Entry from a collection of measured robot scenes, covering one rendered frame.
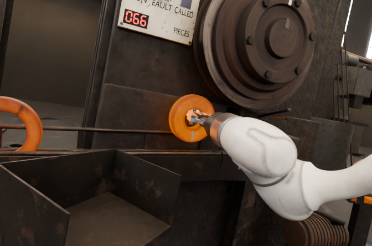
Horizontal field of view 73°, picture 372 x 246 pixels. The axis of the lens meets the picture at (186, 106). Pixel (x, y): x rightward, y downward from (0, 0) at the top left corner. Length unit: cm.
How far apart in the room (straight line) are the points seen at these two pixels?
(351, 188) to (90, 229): 50
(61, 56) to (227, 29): 619
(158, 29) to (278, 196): 63
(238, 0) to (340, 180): 57
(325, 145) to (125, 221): 316
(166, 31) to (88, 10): 611
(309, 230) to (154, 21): 88
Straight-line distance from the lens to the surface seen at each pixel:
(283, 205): 62
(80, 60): 683
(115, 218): 61
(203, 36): 81
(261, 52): 83
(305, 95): 130
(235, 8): 84
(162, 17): 91
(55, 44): 687
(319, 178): 60
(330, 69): 526
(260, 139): 49
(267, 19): 86
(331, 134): 356
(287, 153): 50
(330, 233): 112
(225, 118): 61
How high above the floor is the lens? 90
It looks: 3 degrees down
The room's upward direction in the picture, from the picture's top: 11 degrees clockwise
